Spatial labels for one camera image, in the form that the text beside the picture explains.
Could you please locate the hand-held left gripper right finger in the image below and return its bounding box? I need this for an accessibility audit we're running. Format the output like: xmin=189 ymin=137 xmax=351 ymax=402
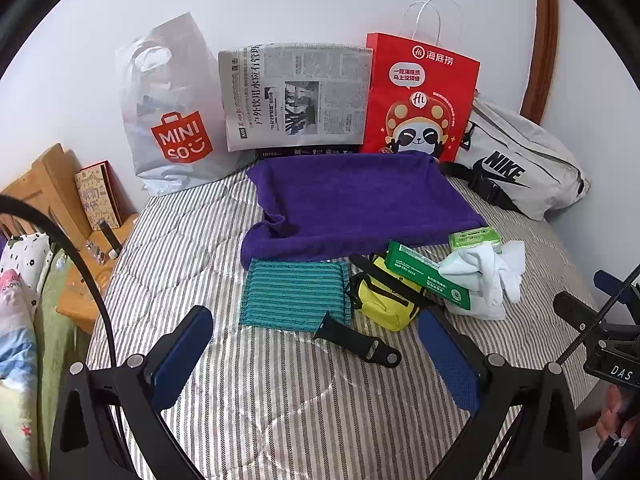
xmin=417 ymin=307 xmax=583 ymax=480

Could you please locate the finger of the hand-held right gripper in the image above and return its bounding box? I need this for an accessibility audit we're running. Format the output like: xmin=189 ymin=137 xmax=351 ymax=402
xmin=552 ymin=291 xmax=601 ymax=332
xmin=594 ymin=269 xmax=640 ymax=302

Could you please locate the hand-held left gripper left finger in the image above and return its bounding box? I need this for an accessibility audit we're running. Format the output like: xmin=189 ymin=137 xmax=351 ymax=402
xmin=50 ymin=305 xmax=216 ymax=480

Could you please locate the black watch strap with stud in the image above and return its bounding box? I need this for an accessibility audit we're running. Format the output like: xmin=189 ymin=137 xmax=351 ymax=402
xmin=345 ymin=330 xmax=402 ymax=365

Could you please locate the yellow small pouch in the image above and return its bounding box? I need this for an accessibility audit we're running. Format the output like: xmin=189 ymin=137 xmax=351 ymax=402
xmin=347 ymin=254 xmax=423 ymax=332

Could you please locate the white sock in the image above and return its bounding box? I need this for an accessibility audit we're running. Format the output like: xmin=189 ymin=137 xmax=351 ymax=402
xmin=440 ymin=247 xmax=507 ymax=321

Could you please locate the green wipes pack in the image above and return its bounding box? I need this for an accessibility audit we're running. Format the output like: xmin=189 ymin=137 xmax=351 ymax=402
xmin=382 ymin=240 xmax=473 ymax=311

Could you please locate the wide black watch strap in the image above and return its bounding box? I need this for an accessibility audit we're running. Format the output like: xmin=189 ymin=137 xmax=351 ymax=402
xmin=313 ymin=311 xmax=352 ymax=346

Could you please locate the green tissue pack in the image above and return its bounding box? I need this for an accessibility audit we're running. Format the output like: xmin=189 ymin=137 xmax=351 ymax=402
xmin=447 ymin=226 xmax=502 ymax=253

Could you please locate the purple towel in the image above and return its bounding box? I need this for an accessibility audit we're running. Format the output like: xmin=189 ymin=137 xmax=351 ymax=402
xmin=240 ymin=150 xmax=488 ymax=271

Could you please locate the person's right hand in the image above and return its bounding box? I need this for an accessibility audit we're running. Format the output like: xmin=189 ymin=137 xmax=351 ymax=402
xmin=595 ymin=385 xmax=638 ymax=450

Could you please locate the striped quilt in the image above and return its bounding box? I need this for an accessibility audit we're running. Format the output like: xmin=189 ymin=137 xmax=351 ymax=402
xmin=85 ymin=160 xmax=608 ymax=480

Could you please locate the wooden nightstand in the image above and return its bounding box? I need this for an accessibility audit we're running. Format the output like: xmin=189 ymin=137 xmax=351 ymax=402
xmin=0 ymin=142 xmax=141 ymax=336

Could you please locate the green bed sheet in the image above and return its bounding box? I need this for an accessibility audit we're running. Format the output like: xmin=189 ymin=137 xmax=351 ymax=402
xmin=36 ymin=260 xmax=83 ymax=436

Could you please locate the teal striped cloth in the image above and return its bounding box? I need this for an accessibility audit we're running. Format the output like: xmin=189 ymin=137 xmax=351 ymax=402
xmin=239 ymin=257 xmax=353 ymax=333

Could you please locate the black cylindrical object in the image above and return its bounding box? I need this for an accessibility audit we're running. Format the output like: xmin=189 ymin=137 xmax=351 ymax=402
xmin=99 ymin=219 xmax=124 ymax=262

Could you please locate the white waist bag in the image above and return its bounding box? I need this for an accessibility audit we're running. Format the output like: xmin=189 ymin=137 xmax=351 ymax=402
xmin=440 ymin=91 xmax=592 ymax=222

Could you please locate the floral pillow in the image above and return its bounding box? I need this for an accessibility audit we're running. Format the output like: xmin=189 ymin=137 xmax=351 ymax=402
xmin=0 ymin=232 xmax=56 ymax=466

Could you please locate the patterned notebook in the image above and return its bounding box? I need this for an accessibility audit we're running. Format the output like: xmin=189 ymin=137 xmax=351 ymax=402
xmin=74 ymin=160 xmax=126 ymax=233

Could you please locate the black flat box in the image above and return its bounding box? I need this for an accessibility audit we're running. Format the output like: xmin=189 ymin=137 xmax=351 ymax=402
xmin=255 ymin=145 xmax=361 ymax=161

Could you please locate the white plastic shopping bag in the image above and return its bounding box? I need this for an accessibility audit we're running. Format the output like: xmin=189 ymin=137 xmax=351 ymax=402
xmin=115 ymin=10 xmax=258 ymax=197

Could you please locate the red paper bag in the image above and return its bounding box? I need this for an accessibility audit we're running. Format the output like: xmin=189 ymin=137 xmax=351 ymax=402
xmin=359 ymin=0 xmax=481 ymax=163

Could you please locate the folded newspaper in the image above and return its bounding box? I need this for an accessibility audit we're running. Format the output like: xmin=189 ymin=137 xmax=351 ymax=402
xmin=217 ymin=42 xmax=375 ymax=153

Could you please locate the thin black braided cable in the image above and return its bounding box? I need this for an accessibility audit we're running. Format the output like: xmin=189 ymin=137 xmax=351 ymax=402
xmin=556 ymin=265 xmax=640 ymax=366

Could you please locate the brown wooden frame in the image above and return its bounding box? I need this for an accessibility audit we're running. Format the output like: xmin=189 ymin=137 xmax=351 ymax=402
xmin=520 ymin=0 xmax=560 ymax=123

